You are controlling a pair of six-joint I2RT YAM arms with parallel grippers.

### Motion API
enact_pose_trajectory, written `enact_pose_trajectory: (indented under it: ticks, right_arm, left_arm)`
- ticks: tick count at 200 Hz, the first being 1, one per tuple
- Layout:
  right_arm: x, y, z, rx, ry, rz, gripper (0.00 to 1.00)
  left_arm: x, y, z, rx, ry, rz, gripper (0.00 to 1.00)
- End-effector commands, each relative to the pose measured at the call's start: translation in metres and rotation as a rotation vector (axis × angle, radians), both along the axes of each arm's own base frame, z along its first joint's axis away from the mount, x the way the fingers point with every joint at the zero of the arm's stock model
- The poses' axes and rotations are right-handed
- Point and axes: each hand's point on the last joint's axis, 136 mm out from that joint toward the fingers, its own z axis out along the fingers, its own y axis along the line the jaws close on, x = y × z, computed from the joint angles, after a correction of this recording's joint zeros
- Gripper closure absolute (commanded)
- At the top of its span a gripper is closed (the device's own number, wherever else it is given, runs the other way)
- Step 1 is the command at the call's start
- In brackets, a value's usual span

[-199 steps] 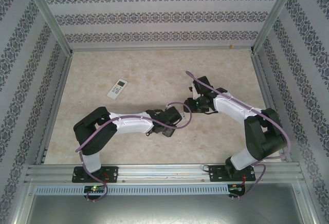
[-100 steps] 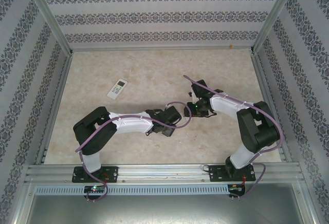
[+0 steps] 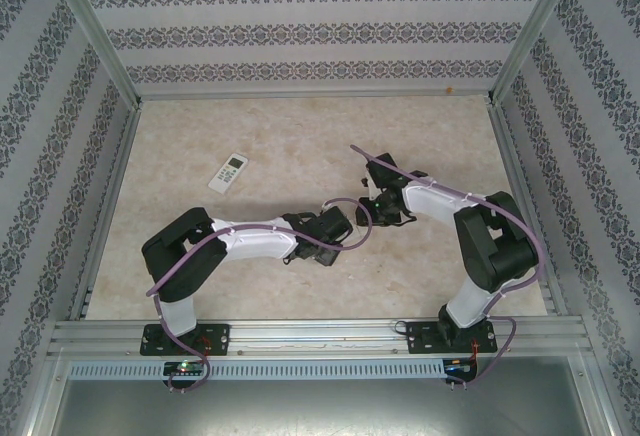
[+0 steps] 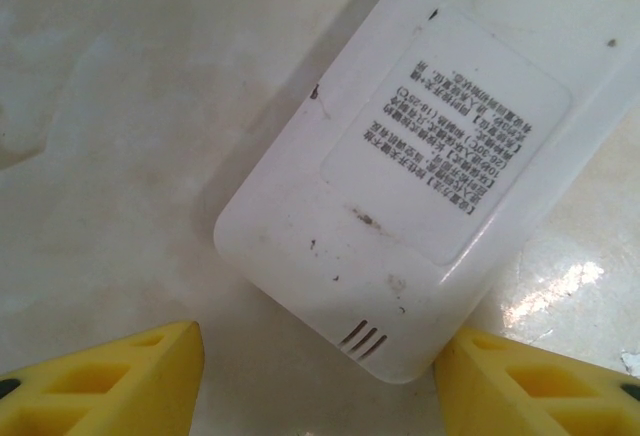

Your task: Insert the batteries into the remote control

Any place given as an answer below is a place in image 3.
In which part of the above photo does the slotted grey cable duct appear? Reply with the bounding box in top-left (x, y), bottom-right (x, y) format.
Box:
top-left (68, 358), bottom-right (446, 380)

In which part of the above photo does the aluminium mounting rail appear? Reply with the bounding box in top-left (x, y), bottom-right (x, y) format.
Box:
top-left (48, 318), bottom-right (587, 358)

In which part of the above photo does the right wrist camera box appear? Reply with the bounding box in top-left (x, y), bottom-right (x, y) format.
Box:
top-left (367, 152), bottom-right (402, 190)

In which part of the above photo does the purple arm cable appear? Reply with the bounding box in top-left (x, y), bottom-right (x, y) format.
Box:
top-left (147, 197), bottom-right (374, 393)
top-left (349, 144), bottom-right (546, 392)

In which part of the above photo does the small circuit board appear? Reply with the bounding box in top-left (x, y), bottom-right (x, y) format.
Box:
top-left (163, 361), bottom-right (204, 377)
top-left (443, 357), bottom-right (479, 375)

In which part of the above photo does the white remote with display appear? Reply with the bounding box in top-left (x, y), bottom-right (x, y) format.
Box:
top-left (207, 153), bottom-right (250, 196)

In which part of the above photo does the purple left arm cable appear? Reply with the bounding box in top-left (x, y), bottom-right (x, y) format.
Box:
top-left (147, 197), bottom-right (374, 393)

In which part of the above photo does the aluminium side rail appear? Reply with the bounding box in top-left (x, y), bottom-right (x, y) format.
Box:
top-left (487, 103), bottom-right (569, 317)

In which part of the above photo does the aluminium frame post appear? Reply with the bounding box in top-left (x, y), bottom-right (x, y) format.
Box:
top-left (485, 0), bottom-right (586, 107)
top-left (48, 0), bottom-right (145, 110)

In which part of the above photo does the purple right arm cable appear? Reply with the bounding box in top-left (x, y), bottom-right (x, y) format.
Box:
top-left (349, 144), bottom-right (546, 392)

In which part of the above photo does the grey metal sheet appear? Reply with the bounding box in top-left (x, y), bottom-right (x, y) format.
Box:
top-left (29, 355), bottom-right (614, 436)

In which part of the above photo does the aluminium back rail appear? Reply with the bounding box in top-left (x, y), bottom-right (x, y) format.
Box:
top-left (137, 90), bottom-right (494, 104)

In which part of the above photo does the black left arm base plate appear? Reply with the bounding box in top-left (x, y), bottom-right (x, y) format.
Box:
top-left (141, 323), bottom-right (231, 357)

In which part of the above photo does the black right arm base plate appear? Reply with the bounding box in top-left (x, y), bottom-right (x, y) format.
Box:
top-left (405, 319), bottom-right (496, 356)

